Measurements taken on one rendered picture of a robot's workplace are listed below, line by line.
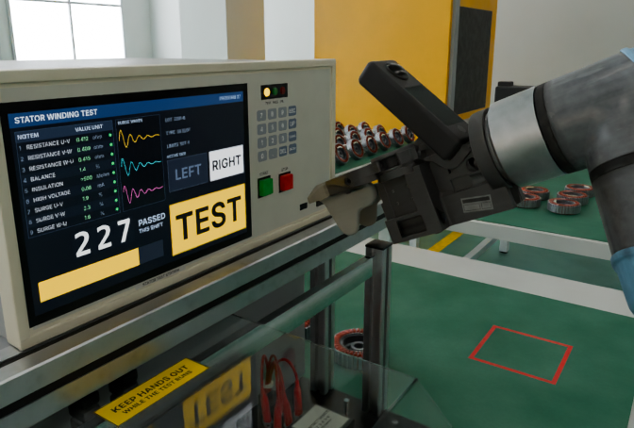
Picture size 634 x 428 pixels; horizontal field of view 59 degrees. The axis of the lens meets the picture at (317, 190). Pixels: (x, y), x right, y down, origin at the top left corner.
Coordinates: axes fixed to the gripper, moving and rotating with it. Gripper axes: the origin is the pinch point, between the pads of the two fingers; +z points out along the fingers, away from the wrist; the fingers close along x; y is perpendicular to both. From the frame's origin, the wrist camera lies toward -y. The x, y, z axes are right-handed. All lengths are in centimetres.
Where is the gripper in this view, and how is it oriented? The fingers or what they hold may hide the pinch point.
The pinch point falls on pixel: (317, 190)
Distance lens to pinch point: 59.7
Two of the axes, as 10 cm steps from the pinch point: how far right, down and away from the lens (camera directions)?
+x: 5.6, -2.1, 8.0
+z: -7.5, 2.8, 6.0
